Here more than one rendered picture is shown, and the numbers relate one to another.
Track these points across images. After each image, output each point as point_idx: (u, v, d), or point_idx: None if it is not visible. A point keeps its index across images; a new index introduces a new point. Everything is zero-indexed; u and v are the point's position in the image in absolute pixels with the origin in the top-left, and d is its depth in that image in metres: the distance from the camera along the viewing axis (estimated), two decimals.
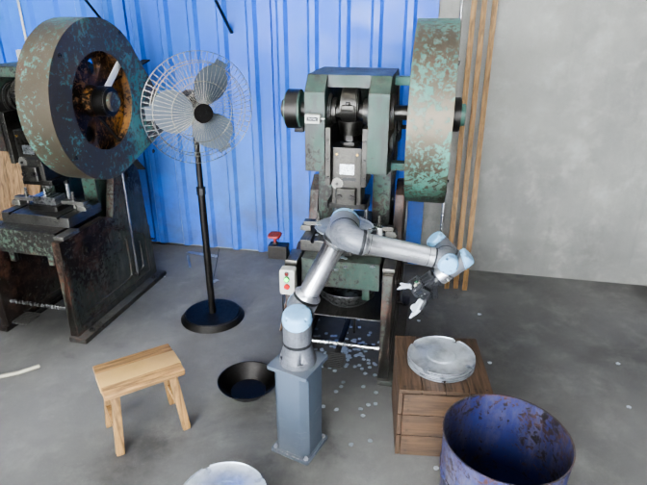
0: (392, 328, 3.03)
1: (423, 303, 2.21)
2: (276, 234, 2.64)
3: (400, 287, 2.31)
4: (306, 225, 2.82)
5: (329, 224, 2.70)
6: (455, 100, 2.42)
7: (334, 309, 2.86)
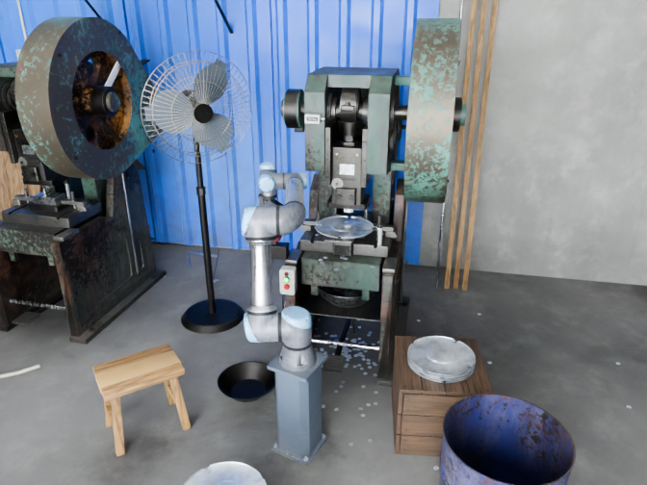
0: (392, 328, 3.03)
1: None
2: (276, 236, 2.65)
3: None
4: (306, 225, 2.82)
5: (329, 224, 2.70)
6: (455, 105, 2.40)
7: (334, 309, 2.86)
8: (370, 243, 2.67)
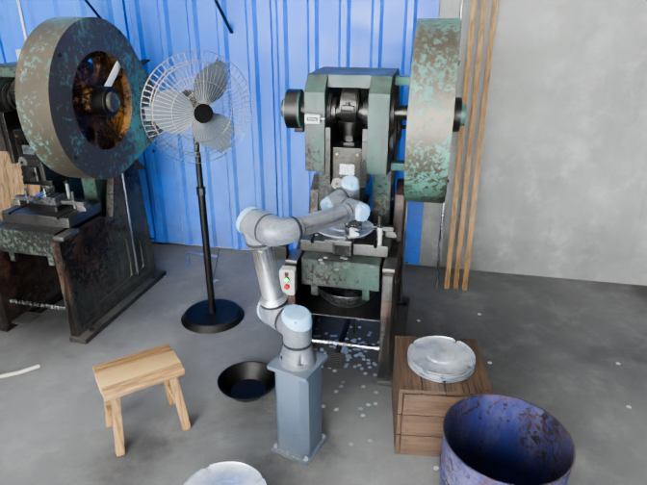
0: (392, 328, 3.03)
1: None
2: None
3: (349, 238, 2.53)
4: None
5: None
6: (453, 125, 2.43)
7: (334, 309, 2.86)
8: (370, 243, 2.67)
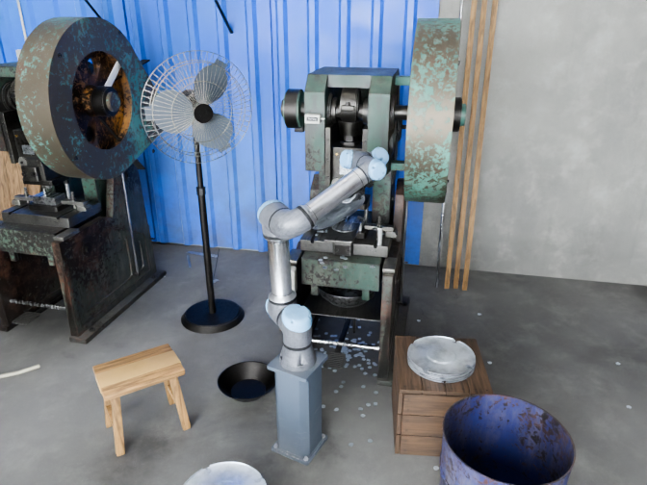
0: (392, 328, 3.03)
1: (354, 198, 2.38)
2: None
3: None
4: None
5: (325, 221, 2.58)
6: None
7: (334, 309, 2.86)
8: (370, 243, 2.67)
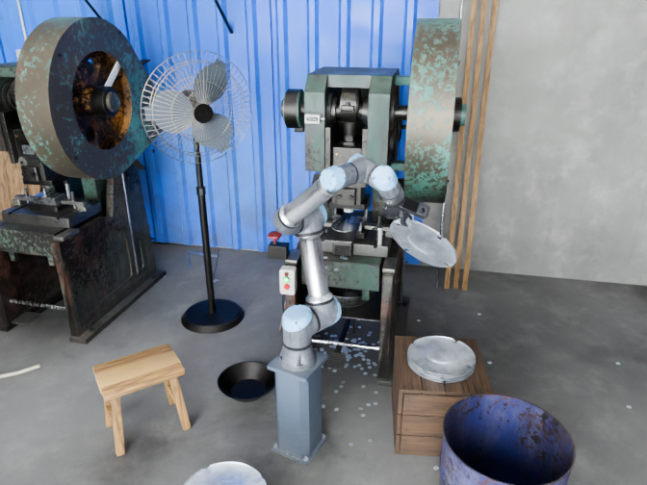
0: (392, 328, 3.03)
1: (402, 223, 1.96)
2: (276, 234, 2.64)
3: (410, 218, 2.03)
4: None
5: (416, 249, 2.18)
6: None
7: None
8: (370, 243, 2.67)
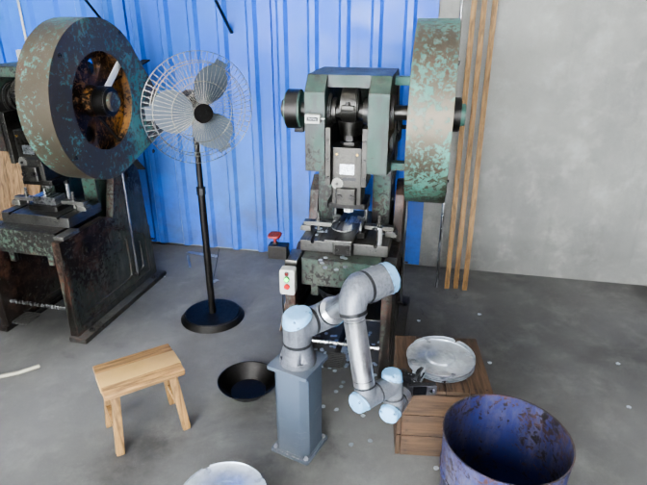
0: (392, 328, 3.03)
1: None
2: (276, 234, 2.64)
3: (423, 366, 2.22)
4: (306, 225, 2.82)
5: (436, 346, 2.39)
6: None
7: None
8: (370, 243, 2.67)
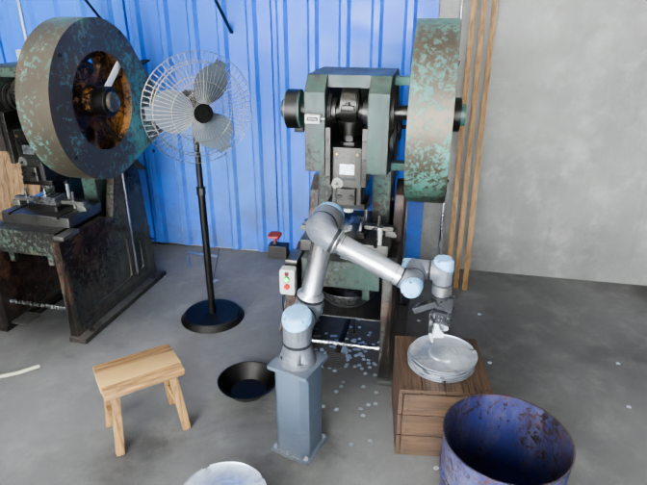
0: (392, 328, 3.03)
1: None
2: (276, 234, 2.64)
3: (432, 340, 2.13)
4: (306, 225, 2.82)
5: (439, 343, 2.43)
6: None
7: (334, 309, 2.86)
8: (370, 243, 2.67)
